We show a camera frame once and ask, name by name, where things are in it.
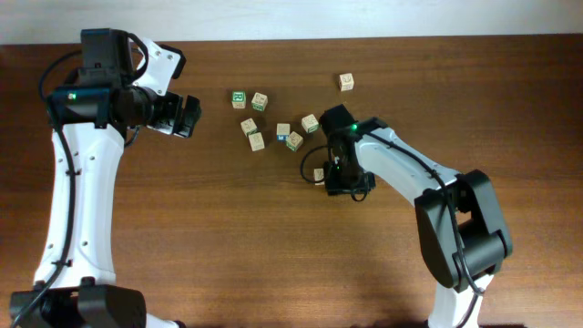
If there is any wooden block letter M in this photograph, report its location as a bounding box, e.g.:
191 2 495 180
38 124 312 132
313 169 324 185

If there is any wooden block letter S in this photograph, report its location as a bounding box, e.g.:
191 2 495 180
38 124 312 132
286 131 303 151

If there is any wooden block green V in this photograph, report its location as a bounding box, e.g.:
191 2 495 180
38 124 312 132
301 114 320 134

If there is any wooden block blue side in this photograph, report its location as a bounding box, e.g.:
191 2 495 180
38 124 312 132
276 123 291 142

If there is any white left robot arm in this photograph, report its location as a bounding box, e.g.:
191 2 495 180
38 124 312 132
9 28 201 327

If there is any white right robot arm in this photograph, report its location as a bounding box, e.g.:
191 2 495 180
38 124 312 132
319 105 513 327

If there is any wooden block green R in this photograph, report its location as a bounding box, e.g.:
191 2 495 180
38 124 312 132
231 91 247 109

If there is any wooden block green edge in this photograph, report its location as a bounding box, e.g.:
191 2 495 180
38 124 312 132
240 118 258 137

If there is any wooden block blue H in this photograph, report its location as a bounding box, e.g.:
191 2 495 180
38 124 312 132
249 132 265 151

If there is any wooden block green B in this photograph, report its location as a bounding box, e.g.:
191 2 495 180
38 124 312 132
251 92 269 112

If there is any wooden block letter K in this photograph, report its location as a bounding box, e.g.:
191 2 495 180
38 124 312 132
339 73 354 92

